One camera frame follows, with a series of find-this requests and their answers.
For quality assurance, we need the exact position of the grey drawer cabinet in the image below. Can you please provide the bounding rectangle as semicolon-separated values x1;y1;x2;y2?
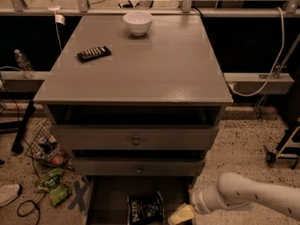
33;13;234;225

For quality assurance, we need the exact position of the blue chip bag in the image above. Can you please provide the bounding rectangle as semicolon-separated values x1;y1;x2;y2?
127;191;165;225

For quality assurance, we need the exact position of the green chip bag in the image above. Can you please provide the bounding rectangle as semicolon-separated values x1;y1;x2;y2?
34;168;71;207

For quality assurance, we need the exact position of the clear plastic water bottle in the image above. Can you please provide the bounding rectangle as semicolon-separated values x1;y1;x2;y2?
14;50;36;79

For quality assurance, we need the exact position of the black leaning bar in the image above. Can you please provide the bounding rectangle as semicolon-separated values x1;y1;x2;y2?
11;101;36;154

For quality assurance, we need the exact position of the white shoe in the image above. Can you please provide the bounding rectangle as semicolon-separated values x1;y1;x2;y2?
0;184;23;207

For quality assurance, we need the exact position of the black floor cable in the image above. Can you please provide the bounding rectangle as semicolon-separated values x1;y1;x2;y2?
16;192;48;225

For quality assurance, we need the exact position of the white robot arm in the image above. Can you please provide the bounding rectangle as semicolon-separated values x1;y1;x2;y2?
168;172;300;225

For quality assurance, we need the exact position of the grey top drawer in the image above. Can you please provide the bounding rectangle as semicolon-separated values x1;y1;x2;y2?
51;125;218;150

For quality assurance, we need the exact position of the black snack bar package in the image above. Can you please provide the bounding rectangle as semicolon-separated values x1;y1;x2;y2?
76;46;112;63

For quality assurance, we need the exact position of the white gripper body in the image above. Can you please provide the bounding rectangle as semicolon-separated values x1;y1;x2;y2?
188;186;212;215

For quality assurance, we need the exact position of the white cable with tag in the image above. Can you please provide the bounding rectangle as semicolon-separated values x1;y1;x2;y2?
41;0;67;53

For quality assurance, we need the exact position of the grey drawer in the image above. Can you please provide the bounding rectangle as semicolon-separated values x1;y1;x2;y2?
83;176;194;225
71;157;204;176
51;125;218;150

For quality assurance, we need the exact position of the grey middle drawer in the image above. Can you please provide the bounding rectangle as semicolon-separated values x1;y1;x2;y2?
71;157;204;176

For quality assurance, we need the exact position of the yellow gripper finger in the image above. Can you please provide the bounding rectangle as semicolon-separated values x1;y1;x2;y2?
168;203;195;225

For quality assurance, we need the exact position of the grey bottom drawer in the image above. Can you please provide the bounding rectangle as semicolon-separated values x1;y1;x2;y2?
83;176;194;225

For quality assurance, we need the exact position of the black wheeled cart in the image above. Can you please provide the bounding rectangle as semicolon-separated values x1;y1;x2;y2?
263;122;300;170

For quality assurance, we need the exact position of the white hanging cable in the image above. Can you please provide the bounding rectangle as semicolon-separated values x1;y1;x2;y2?
227;7;286;98

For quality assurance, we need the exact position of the wire basket with items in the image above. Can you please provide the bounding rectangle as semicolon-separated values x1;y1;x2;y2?
25;119;72;170

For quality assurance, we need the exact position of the white bowl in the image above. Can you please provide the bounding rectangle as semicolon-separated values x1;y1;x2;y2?
123;11;153;36

